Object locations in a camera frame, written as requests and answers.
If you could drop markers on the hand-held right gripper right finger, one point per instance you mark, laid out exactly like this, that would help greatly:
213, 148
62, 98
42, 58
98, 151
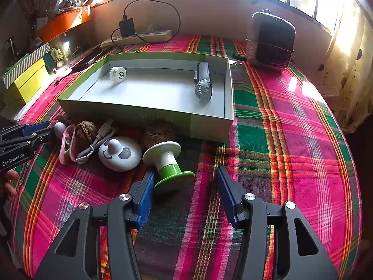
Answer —
225, 194

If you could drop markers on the black bike light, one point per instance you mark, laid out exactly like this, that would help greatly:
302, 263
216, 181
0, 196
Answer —
203, 81

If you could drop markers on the white plug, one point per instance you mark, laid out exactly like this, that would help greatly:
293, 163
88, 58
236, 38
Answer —
151, 29

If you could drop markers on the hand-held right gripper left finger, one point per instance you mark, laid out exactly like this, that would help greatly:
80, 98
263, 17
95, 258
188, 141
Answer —
147, 199

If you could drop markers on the white round cap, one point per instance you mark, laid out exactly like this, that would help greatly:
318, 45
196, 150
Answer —
117, 73

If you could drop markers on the yellow box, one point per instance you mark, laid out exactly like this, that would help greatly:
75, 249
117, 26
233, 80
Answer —
27, 83

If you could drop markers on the small black stick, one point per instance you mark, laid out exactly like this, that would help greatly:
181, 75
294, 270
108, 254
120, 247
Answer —
240, 56

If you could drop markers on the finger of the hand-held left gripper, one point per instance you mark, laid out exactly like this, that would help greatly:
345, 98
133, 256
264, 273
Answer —
36, 127
32, 141

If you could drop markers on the green striped box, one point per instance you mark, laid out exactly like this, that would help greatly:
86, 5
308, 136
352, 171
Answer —
24, 62

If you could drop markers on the green and white cardboard box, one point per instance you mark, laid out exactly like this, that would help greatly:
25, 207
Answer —
151, 89

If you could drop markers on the green tin with label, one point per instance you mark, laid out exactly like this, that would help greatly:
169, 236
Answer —
56, 55

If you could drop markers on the black phone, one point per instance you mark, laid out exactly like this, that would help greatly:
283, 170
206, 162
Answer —
90, 59

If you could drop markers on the white power strip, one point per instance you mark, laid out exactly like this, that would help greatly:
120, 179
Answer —
151, 37

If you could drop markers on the brown walnut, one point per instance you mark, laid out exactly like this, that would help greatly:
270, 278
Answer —
85, 134
158, 137

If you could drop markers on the person's left hand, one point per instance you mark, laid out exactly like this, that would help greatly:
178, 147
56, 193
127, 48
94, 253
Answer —
10, 178

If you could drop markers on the small white egg-shaped case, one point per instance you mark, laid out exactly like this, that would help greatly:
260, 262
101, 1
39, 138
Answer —
59, 128

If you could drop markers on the white round smiley-face toy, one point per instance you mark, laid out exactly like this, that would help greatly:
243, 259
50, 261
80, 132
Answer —
121, 154

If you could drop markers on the orange box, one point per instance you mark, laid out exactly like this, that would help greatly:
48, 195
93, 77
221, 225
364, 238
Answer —
62, 23

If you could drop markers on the black charger adapter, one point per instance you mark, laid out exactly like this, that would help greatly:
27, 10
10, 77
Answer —
127, 27

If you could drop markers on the grey desktop heater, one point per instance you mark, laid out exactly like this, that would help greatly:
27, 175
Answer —
271, 42

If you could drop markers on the plaid blanket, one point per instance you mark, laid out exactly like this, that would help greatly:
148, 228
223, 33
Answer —
276, 151

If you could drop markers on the green and white spool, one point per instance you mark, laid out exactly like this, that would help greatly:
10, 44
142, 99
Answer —
167, 164

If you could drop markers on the beige patterned curtain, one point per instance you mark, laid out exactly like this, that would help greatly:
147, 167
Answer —
352, 73

